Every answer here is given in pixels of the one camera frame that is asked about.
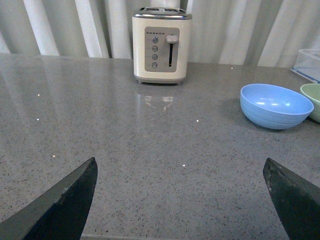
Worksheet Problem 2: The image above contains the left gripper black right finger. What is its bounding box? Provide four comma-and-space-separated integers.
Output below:
262, 158, 320, 240

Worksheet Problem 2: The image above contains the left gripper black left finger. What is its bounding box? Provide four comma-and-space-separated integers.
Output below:
0, 157, 98, 240

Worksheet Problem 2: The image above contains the blue bowl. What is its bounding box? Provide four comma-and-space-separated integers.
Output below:
240, 83, 314, 130

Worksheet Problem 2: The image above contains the green bowl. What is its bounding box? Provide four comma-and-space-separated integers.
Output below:
300, 83, 320, 123

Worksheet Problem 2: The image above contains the clear plastic food container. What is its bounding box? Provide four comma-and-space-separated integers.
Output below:
290, 48, 320, 84

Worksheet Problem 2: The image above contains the cream toaster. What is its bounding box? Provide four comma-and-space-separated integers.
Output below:
132, 6, 193, 84

